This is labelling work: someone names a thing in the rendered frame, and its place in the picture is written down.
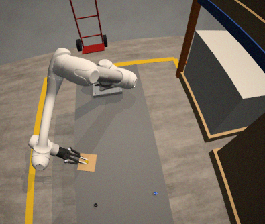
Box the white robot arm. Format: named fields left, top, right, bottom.
left=28, top=48, right=137, bottom=170

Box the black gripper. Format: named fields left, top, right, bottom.
left=56, top=147, right=88, bottom=164

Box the tan flat mat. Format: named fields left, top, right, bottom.
left=77, top=153, right=97, bottom=172

